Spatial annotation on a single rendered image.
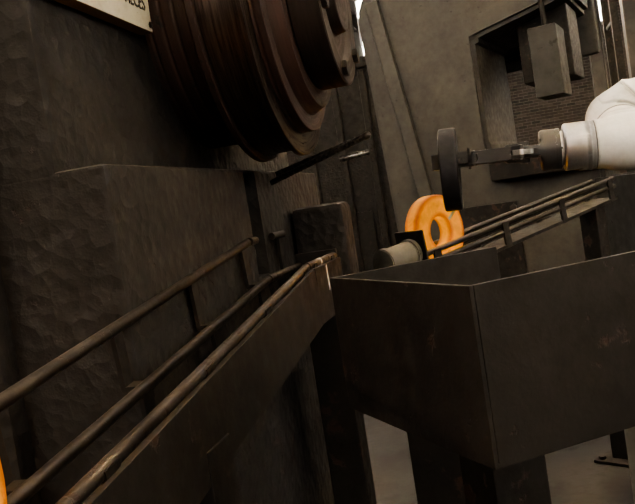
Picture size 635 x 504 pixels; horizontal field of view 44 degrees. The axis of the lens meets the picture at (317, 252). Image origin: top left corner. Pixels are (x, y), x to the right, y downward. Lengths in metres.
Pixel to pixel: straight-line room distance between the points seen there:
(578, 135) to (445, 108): 2.47
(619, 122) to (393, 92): 2.58
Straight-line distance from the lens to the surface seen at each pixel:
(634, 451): 1.95
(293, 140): 1.20
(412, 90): 4.01
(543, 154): 1.51
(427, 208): 1.67
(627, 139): 1.51
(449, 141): 1.48
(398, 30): 4.07
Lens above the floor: 0.79
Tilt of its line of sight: 3 degrees down
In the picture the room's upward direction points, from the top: 9 degrees counter-clockwise
